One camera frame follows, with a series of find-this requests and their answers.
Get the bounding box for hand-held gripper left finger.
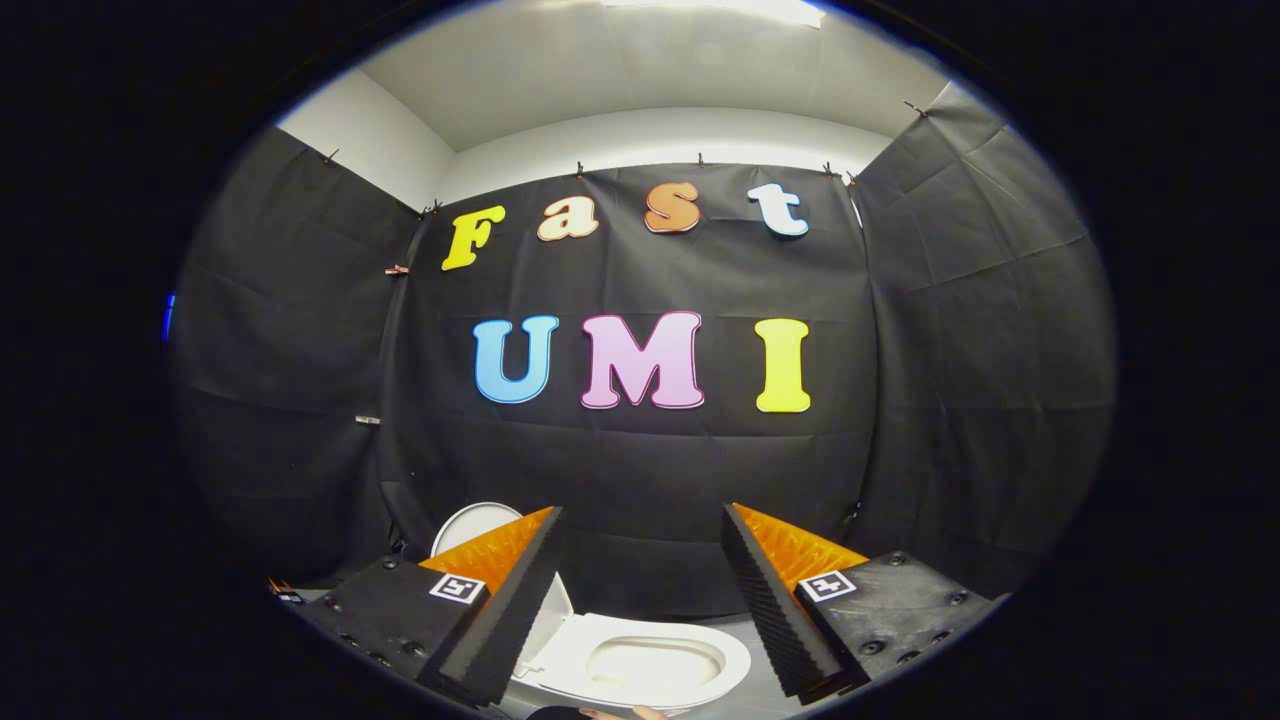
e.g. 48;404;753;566
300;506;569;708

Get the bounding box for black backdrop cloth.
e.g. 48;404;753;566
168;80;1117;621

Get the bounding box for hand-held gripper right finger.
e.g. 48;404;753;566
722;502;1006;699

